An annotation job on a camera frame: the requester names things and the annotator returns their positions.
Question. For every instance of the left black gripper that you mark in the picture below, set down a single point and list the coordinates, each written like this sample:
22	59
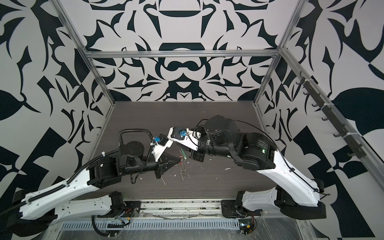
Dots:
162	166

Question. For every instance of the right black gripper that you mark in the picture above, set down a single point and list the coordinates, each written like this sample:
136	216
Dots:
199	155

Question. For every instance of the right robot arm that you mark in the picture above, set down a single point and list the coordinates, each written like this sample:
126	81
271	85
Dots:
294	195

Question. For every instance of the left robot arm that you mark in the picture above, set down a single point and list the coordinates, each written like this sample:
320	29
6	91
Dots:
34	212

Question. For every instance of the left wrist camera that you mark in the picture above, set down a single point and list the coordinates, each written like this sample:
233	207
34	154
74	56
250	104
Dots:
161	143

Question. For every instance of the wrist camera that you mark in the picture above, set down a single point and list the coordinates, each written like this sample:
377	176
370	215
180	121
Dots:
185	137
161	143

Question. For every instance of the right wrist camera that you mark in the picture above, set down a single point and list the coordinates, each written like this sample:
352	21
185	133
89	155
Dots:
185	137

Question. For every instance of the aluminium front rail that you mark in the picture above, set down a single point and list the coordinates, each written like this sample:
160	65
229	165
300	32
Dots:
177	209

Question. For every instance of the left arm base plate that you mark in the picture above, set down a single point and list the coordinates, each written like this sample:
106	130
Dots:
131	209

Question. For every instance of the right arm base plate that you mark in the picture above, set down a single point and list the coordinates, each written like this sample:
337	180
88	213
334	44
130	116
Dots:
233	209

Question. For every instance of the white slotted cable duct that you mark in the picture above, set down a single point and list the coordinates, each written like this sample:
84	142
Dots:
186	224

